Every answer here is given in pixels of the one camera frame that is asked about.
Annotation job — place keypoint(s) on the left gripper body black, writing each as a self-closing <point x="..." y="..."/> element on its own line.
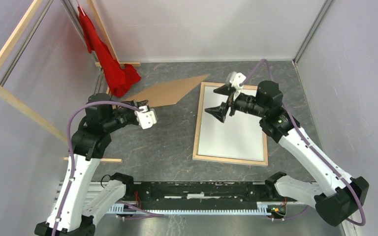
<point x="122" y="116"/>

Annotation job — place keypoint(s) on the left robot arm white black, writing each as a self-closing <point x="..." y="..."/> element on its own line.
<point x="88" y="135"/>

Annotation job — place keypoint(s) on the wooden rack frame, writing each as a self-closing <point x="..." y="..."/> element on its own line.
<point x="54" y="76"/>

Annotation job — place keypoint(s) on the grey slotted cable duct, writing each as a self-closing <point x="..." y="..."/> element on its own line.
<point x="123" y="210"/>

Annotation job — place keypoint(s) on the wooden picture frame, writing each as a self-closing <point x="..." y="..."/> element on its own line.
<point x="231" y="161"/>

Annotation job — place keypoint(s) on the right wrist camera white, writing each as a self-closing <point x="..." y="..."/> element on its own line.
<point x="236" y="80"/>

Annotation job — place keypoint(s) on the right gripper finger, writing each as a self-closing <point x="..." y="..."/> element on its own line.
<point x="226" y="90"/>
<point x="218" y="112"/>

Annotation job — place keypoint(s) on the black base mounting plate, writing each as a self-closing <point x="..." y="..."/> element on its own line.
<point x="201" y="195"/>

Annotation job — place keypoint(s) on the red cloth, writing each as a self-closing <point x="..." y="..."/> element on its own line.
<point x="119" y="78"/>

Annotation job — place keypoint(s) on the printed photo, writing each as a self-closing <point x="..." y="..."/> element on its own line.
<point x="231" y="136"/>

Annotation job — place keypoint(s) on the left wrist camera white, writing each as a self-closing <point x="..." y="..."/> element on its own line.
<point x="146" y="117"/>

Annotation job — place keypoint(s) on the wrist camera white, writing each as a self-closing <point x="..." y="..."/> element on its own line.
<point x="236" y="80"/>
<point x="146" y="117"/>

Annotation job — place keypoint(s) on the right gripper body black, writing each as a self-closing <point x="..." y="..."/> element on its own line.
<point x="246" y="103"/>

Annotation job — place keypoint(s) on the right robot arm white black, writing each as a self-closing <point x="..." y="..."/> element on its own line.
<point x="335" y="194"/>

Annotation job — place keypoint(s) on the brown frame backing board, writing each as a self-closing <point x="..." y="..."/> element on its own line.
<point x="168" y="93"/>

